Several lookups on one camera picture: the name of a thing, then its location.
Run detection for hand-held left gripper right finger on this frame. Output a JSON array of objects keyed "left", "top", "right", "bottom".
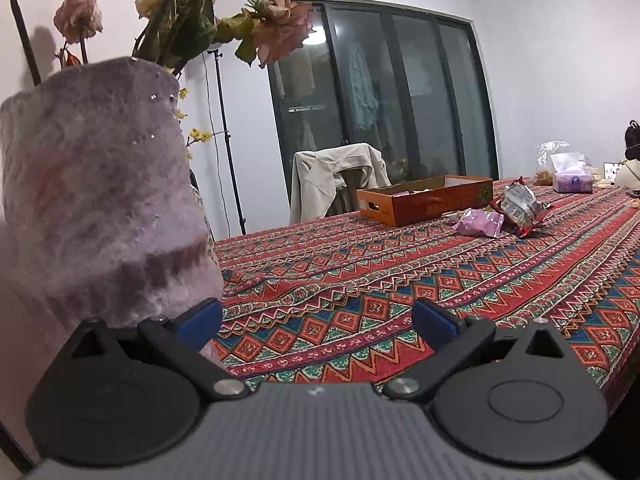
[{"left": 383, "top": 298, "right": 582, "bottom": 402}]

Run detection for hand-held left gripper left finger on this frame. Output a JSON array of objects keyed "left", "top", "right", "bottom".
[{"left": 54, "top": 297, "right": 251, "bottom": 402}]

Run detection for orange cardboard box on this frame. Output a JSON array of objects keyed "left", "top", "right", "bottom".
[{"left": 356, "top": 174, "right": 495, "bottom": 228}]

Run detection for clear plastic bag of snacks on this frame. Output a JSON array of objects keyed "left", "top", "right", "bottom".
[{"left": 533, "top": 140, "right": 571, "bottom": 186}]

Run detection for red patterned tablecloth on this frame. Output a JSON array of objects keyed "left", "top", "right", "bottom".
[{"left": 212, "top": 176, "right": 640, "bottom": 404}]

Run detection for pink snack packet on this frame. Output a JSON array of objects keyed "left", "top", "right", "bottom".
[{"left": 451, "top": 208, "right": 506, "bottom": 239}]

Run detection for red and silver snack packet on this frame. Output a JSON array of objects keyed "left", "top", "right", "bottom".
[{"left": 492, "top": 175, "right": 553, "bottom": 238}]

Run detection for wooden chair under jacket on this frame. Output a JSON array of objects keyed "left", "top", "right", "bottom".
[{"left": 332, "top": 167, "right": 369, "bottom": 216}]

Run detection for pink fuzzy vase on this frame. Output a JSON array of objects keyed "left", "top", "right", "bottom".
[{"left": 0, "top": 57, "right": 226, "bottom": 367}]

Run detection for studio light on stand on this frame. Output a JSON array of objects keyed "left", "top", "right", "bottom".
[{"left": 205, "top": 49, "right": 249, "bottom": 236}]

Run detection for beige jacket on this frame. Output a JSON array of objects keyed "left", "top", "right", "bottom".
[{"left": 289, "top": 142, "right": 392, "bottom": 225}]

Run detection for yellow flower branches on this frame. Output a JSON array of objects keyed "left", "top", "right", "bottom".
[{"left": 175, "top": 87, "right": 214, "bottom": 161}]

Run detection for purple tissue pack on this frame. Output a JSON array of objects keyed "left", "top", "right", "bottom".
[{"left": 550, "top": 152, "right": 595, "bottom": 195}]

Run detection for black-framed glass sliding door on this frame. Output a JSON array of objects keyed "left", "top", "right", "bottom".
[{"left": 267, "top": 2, "right": 501, "bottom": 224}]

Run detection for light blue hanging shirt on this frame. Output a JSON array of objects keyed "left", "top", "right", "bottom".
[{"left": 348, "top": 44, "right": 380, "bottom": 130}]

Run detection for dried pink flower bouquet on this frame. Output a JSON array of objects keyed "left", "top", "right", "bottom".
[{"left": 52, "top": 0, "right": 329, "bottom": 81}]

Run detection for black curved rod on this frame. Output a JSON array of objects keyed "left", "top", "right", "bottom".
[{"left": 7, "top": 0, "right": 42, "bottom": 86}]

